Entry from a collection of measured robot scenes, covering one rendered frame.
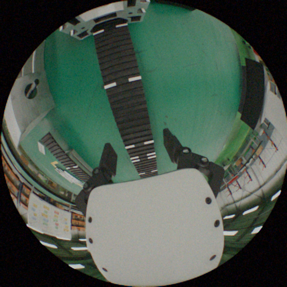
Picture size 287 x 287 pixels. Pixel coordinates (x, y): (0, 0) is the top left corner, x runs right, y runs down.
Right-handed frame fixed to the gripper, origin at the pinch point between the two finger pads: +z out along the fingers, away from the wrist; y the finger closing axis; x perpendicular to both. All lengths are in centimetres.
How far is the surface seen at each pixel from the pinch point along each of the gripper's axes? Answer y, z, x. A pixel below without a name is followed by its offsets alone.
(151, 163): 1.3, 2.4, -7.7
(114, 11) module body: 1.3, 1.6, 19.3
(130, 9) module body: 3.1, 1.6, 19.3
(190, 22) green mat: 14.5, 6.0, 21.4
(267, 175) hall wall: 757, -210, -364
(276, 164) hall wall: 758, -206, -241
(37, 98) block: -14.0, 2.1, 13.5
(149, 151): 1.4, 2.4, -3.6
